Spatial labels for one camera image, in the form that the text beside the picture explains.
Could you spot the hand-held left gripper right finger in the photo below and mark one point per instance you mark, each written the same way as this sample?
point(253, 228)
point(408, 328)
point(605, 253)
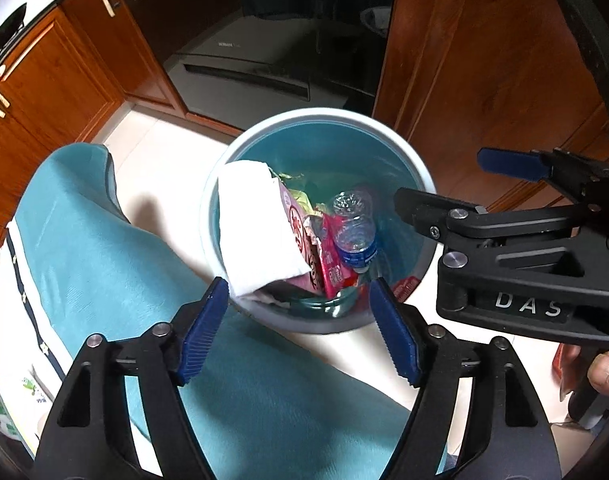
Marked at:
point(394, 332)

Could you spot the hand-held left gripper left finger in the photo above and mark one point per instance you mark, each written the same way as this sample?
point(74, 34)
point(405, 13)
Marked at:
point(204, 332)

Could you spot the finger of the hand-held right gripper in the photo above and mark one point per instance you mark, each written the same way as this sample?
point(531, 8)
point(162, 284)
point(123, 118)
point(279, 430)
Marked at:
point(434, 212)
point(509, 164)

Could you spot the clear crushed plastic bottle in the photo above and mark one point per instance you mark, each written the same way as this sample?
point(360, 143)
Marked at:
point(354, 240)

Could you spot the white paper towel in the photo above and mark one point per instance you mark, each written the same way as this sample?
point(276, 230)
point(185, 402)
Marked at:
point(254, 230)

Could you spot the pink snack wrapper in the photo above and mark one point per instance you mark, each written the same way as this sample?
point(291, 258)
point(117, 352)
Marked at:
point(299, 230)

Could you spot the teal round bin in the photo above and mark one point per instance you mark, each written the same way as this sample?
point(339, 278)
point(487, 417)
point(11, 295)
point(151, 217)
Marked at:
point(264, 150)

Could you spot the person's right hand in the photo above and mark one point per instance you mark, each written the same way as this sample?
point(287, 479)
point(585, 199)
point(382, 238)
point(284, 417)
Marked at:
point(606, 375)

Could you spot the striped teal tablecloth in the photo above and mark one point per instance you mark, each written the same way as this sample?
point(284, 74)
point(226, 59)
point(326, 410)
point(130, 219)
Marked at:
point(109, 260)

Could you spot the black curved bar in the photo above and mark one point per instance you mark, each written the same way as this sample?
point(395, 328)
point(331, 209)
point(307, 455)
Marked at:
point(584, 35)

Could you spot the black built-in oven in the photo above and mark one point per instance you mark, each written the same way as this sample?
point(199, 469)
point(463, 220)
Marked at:
point(264, 35)

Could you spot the wooden kitchen cabinet with drawers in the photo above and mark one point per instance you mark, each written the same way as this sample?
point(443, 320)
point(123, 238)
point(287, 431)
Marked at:
point(59, 85)

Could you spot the black frying pan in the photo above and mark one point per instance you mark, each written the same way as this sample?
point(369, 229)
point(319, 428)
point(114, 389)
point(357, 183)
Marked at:
point(4, 30)

